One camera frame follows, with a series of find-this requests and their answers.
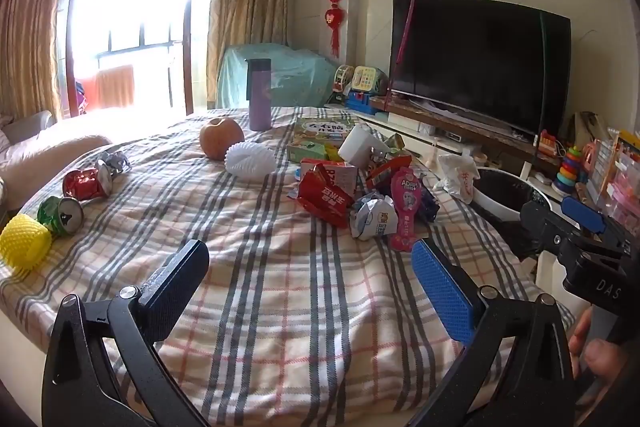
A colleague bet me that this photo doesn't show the colourful toy boxes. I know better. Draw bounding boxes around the colourful toy boxes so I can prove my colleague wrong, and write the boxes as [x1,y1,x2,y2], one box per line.
[585,127,640,230]

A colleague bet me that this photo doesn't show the rainbow stacking ring toy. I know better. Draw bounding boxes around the rainbow stacking ring toy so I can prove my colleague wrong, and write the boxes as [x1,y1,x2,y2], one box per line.
[552,146,590,196]

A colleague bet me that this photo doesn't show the glass balcony door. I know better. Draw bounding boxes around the glass balcony door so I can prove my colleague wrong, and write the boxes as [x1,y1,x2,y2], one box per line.
[61,0,221,118]

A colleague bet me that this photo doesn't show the black flat television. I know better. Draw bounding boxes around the black flat television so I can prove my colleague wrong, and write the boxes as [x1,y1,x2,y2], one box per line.
[389,0,572,138]

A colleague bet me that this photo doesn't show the yellow foam fruit net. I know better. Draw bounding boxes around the yellow foam fruit net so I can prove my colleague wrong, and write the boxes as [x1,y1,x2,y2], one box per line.
[0,213,52,269]

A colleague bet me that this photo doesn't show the yellow toy phone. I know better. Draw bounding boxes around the yellow toy phone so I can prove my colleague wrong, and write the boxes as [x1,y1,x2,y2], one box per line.
[350,66,387,96]

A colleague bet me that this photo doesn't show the beige sofa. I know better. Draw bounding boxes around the beige sofa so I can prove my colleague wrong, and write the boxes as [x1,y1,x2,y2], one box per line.
[0,109,113,214]

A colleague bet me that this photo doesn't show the orange towel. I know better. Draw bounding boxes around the orange towel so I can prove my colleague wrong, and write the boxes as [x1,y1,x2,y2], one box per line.
[95,65,136,110]

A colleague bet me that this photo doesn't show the pink snack packet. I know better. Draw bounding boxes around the pink snack packet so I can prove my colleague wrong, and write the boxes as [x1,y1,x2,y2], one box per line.
[390,169,422,253]

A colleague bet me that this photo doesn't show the crushed red can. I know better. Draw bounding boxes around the crushed red can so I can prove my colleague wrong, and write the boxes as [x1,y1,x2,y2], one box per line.
[62,161,114,205]

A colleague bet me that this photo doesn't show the white bin with black liner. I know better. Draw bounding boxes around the white bin with black liner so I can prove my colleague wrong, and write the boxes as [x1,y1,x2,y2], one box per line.
[472,168,553,260]

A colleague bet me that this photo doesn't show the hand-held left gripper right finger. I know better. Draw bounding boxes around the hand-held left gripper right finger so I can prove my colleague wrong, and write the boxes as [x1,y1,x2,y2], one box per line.
[407,238,576,427]

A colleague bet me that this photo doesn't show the white paper box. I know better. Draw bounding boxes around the white paper box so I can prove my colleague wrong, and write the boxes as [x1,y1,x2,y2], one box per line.
[338,124,381,170]

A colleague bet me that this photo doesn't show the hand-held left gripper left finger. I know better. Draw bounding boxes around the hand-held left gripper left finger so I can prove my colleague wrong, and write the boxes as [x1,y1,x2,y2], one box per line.
[42,239,211,427]

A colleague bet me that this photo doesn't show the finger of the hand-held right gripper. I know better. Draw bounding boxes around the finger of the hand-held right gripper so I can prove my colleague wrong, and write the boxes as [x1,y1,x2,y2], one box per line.
[561,196,626,253]
[520,202,576,259]

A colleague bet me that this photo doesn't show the green board game box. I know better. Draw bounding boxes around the green board game box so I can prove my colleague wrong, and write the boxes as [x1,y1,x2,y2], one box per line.
[286,117,363,162]

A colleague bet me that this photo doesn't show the pink stick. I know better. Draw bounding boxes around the pink stick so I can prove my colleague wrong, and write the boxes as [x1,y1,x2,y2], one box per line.
[385,0,417,112]

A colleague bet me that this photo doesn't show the green yellow wrapper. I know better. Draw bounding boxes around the green yellow wrapper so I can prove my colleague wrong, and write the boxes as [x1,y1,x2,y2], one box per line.
[382,133,407,156]

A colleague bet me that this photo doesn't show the white tv stand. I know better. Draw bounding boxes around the white tv stand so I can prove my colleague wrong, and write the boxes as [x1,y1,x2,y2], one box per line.
[350,97,568,208]

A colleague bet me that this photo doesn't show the teal covered furniture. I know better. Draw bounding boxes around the teal covered furniture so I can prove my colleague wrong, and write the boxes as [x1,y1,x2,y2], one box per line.
[216,43,341,110]

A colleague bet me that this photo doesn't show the crumpled silver wrapper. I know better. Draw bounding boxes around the crumpled silver wrapper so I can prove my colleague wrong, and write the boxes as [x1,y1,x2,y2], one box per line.
[97,151,132,180]

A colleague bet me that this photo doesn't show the apple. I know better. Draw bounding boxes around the apple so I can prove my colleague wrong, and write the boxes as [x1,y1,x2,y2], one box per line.
[199,117,245,161]

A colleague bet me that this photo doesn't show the dark blue packet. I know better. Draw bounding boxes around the dark blue packet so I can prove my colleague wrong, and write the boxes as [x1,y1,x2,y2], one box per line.
[417,186,441,224]

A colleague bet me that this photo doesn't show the red toy piano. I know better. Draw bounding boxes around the red toy piano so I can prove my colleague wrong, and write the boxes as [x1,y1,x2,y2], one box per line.
[537,129,567,158]

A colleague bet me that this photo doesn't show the red snack packet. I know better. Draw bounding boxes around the red snack packet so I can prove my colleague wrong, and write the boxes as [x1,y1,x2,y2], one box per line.
[297,166,357,229]

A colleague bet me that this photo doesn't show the round toy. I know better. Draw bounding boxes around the round toy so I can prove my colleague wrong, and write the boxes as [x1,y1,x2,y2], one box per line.
[331,65,356,96]

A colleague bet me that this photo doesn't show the white plastic bag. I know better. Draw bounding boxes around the white plastic bag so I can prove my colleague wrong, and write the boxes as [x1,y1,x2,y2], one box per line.
[435,153,482,205]

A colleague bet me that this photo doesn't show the crumpled white paper wrapper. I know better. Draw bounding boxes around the crumpled white paper wrapper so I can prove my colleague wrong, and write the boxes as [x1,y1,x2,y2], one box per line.
[350,192,399,240]

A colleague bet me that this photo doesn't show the white foam fruit net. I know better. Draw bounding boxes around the white foam fruit net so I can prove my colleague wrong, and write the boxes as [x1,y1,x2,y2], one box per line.
[224,143,277,182]

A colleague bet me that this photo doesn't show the orange snack wrapper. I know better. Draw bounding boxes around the orange snack wrapper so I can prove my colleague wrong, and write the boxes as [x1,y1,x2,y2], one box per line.
[366,155,414,194]

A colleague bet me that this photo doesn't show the person's right hand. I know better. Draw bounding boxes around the person's right hand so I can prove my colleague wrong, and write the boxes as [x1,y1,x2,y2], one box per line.
[569,307,626,380]

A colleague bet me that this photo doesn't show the purple thermos bottle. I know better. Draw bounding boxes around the purple thermos bottle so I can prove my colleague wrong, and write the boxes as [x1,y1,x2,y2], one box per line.
[247,58,274,132]

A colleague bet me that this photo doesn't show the crushed green can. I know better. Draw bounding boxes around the crushed green can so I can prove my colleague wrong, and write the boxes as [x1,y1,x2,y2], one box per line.
[37,196,85,238]

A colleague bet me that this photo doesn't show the red and white drink carton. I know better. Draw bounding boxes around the red and white drink carton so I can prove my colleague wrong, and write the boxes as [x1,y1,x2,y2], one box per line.
[300,159,359,200]

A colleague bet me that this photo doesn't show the blue toy cash register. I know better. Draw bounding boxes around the blue toy cash register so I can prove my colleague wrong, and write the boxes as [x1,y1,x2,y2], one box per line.
[346,89,387,116]

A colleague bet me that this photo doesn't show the beige curtain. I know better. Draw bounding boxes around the beige curtain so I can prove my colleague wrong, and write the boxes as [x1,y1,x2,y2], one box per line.
[0,0,67,122]
[206,0,296,110]

